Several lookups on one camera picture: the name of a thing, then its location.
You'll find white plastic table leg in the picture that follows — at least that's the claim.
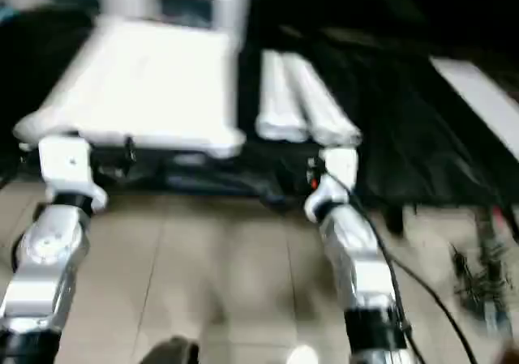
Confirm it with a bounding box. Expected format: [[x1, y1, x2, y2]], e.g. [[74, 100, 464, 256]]
[[255, 50, 285, 140], [271, 51, 311, 142], [283, 54, 337, 144], [298, 55, 362, 146]]

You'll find white plastic table top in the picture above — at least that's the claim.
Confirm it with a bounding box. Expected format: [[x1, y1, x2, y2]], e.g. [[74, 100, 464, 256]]
[[11, 17, 247, 158]]

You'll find black mat cover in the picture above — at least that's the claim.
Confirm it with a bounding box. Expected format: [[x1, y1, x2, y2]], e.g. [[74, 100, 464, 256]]
[[0, 6, 519, 211]]

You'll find white flat board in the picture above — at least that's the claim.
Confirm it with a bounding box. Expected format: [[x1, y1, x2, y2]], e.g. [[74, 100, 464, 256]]
[[429, 55, 519, 158]]

